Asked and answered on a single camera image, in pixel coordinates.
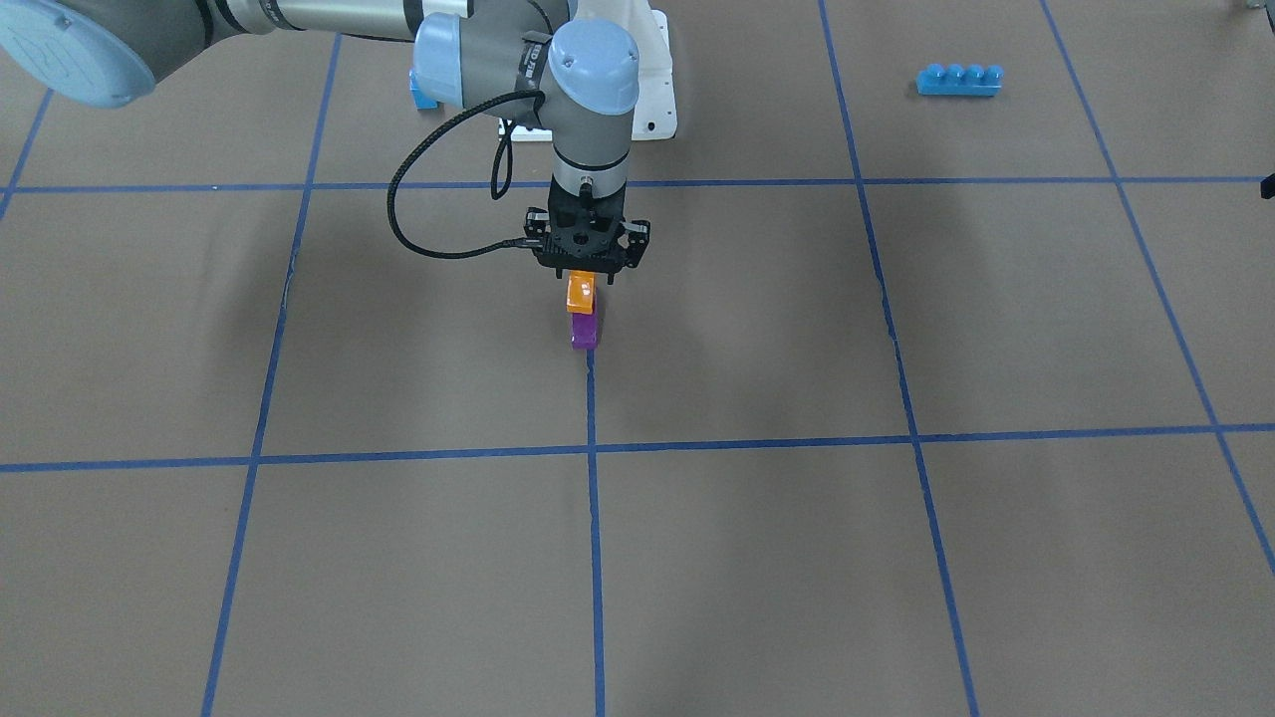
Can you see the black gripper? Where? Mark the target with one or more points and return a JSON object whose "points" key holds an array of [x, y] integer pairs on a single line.
{"points": [[637, 237]]}

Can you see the orange trapezoid block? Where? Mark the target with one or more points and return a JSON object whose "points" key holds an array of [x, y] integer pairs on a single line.
{"points": [[582, 293]]}

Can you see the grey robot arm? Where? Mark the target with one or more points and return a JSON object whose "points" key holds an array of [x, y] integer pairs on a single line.
{"points": [[106, 54]]}

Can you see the purple trapezoid block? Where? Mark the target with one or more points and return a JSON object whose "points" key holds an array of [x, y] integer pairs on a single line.
{"points": [[585, 331]]}

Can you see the small blue block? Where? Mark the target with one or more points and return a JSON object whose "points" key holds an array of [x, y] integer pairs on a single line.
{"points": [[419, 98]]}

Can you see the blue four-stud brick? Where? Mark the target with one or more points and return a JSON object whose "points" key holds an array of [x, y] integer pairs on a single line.
{"points": [[956, 80]]}

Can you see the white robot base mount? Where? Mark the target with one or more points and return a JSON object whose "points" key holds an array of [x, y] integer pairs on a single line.
{"points": [[647, 80]]}

